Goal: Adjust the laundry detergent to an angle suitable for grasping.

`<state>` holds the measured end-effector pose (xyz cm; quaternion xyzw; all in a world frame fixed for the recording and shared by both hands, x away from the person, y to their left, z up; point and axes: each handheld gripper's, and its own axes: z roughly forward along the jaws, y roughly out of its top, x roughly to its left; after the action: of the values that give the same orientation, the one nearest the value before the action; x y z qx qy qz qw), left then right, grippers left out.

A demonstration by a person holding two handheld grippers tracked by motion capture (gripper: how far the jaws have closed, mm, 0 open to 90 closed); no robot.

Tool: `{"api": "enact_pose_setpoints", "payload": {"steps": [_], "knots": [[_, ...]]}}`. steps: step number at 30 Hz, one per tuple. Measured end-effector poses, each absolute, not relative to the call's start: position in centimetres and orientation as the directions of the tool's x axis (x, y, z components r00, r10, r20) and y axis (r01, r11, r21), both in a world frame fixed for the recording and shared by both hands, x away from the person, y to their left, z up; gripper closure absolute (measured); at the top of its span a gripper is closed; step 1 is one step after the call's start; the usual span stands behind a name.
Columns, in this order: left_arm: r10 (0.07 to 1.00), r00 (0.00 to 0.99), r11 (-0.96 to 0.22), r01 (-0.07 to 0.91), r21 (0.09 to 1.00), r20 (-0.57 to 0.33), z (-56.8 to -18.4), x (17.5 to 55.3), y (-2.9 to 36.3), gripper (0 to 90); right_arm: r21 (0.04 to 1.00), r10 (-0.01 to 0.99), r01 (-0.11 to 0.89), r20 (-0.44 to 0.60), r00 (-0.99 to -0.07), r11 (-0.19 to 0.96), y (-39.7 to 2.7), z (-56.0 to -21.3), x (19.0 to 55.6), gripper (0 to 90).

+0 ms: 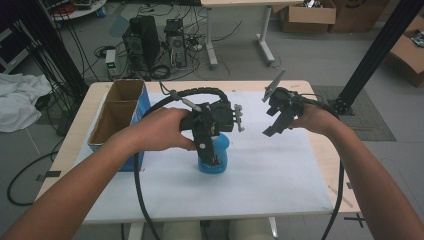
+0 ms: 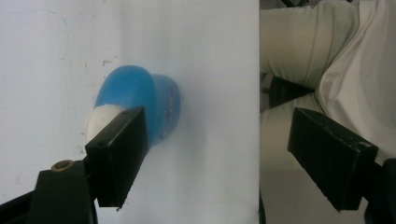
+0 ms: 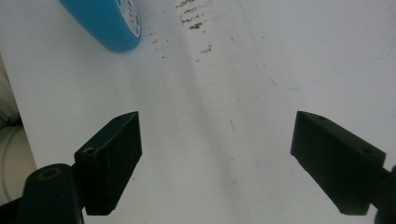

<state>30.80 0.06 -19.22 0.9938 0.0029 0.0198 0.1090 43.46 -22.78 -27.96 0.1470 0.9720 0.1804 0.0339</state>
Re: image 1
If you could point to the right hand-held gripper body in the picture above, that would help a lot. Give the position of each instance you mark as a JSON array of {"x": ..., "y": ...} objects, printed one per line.
[{"x": 285, "y": 100}]

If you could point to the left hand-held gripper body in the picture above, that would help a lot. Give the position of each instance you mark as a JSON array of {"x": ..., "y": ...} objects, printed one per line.
[{"x": 220, "y": 116}]

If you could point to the blue plastic bottle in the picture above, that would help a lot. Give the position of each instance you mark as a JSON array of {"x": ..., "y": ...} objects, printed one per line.
[{"x": 218, "y": 150}]

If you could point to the person's right hand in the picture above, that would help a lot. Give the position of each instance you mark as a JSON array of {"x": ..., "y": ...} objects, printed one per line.
[{"x": 311, "y": 118}]

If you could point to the person's left hand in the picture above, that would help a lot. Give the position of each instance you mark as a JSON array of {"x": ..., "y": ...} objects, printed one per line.
[{"x": 160, "y": 130}]

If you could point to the white table mat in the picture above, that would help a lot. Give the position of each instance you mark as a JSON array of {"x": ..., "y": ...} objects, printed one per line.
[{"x": 260, "y": 173}]

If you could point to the grey floor mat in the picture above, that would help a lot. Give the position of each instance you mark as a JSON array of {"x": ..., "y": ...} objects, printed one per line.
[{"x": 366, "y": 116}]

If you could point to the brown cardboard box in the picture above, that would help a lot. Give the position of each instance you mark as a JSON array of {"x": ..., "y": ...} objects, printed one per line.
[
  {"x": 308, "y": 15},
  {"x": 408, "y": 56}
]

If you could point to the small black computer tower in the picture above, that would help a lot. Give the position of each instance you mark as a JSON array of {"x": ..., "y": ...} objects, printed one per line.
[{"x": 176, "y": 40}]

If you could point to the open blue cardboard box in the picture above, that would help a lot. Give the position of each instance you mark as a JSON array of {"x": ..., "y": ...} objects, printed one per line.
[{"x": 116, "y": 113}]

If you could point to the large black computer tower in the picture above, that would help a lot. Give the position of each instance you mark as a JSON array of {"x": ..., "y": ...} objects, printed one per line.
[{"x": 143, "y": 40}]

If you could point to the grey bench power supply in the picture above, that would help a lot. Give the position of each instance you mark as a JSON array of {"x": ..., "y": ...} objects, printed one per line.
[{"x": 111, "y": 63}]

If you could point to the round white table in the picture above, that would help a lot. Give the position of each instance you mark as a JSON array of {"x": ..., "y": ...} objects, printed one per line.
[{"x": 80, "y": 10}]

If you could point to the white crumpled cloth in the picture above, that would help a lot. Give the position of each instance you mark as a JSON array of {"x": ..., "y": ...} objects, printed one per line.
[{"x": 18, "y": 100}]

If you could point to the white desk frame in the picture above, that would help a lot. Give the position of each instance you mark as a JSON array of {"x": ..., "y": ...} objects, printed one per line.
[{"x": 265, "y": 36}]

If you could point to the black aluminium frame post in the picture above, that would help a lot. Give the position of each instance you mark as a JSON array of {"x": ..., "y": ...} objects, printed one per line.
[{"x": 376, "y": 50}]

